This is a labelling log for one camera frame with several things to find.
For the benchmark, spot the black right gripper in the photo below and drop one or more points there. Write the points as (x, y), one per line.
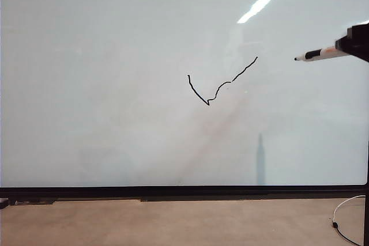
(360, 41)

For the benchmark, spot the white whiteboard marker pen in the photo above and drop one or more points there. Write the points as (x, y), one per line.
(325, 53)

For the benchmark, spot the white glossy whiteboard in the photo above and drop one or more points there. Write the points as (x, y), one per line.
(115, 56)

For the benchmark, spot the black ink marker line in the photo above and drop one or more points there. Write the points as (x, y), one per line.
(208, 103)

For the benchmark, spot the small black box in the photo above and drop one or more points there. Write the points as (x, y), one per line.
(3, 202)

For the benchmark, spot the black stand post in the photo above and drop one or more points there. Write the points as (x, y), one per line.
(367, 220)

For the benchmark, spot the black whiteboard frame rail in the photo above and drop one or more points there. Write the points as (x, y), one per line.
(184, 192)

